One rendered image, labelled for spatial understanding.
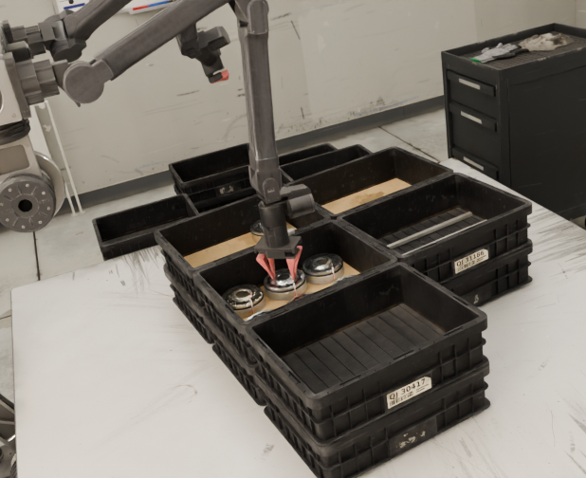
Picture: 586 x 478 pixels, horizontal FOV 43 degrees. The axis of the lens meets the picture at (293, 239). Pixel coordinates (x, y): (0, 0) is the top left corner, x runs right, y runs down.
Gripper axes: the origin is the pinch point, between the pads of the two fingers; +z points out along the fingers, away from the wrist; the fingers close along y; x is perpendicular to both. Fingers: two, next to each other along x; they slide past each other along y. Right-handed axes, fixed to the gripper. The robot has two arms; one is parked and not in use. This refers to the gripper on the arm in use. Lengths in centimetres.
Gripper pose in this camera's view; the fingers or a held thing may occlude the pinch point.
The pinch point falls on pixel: (283, 275)
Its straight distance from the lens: 182.8
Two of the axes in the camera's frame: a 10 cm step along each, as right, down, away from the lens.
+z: 1.5, 8.8, 4.5
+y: -9.4, -0.1, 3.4
